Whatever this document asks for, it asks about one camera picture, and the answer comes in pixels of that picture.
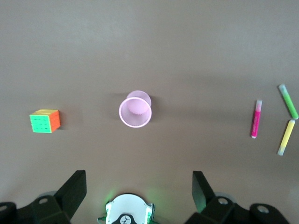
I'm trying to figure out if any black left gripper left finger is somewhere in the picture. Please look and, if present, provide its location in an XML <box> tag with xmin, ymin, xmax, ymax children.
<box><xmin>0</xmin><ymin>170</ymin><xmax>87</xmax><ymax>224</ymax></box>

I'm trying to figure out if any pink highlighter marker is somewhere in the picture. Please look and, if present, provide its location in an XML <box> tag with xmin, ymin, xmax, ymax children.
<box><xmin>251</xmin><ymin>99</ymin><xmax>263</xmax><ymax>139</ymax></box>

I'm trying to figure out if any pink ribbed plastic cup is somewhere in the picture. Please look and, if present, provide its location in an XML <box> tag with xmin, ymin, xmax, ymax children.
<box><xmin>118</xmin><ymin>90</ymin><xmax>153</xmax><ymax>128</ymax></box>

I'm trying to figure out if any yellow highlighter marker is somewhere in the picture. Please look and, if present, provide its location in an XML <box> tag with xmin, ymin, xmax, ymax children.
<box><xmin>277</xmin><ymin>119</ymin><xmax>296</xmax><ymax>156</ymax></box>

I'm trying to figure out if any multicoloured puzzle cube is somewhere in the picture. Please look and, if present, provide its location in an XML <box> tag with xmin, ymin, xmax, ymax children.
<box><xmin>29</xmin><ymin>108</ymin><xmax>61</xmax><ymax>133</ymax></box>

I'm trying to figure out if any green highlighter marker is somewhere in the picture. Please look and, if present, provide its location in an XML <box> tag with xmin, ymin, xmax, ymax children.
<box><xmin>278</xmin><ymin>84</ymin><xmax>299</xmax><ymax>120</ymax></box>

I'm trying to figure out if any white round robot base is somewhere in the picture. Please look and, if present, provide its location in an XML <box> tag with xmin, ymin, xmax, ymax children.
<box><xmin>97</xmin><ymin>192</ymin><xmax>156</xmax><ymax>224</ymax></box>

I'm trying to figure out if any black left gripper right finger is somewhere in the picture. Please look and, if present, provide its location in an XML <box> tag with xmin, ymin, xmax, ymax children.
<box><xmin>184</xmin><ymin>171</ymin><xmax>290</xmax><ymax>224</ymax></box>

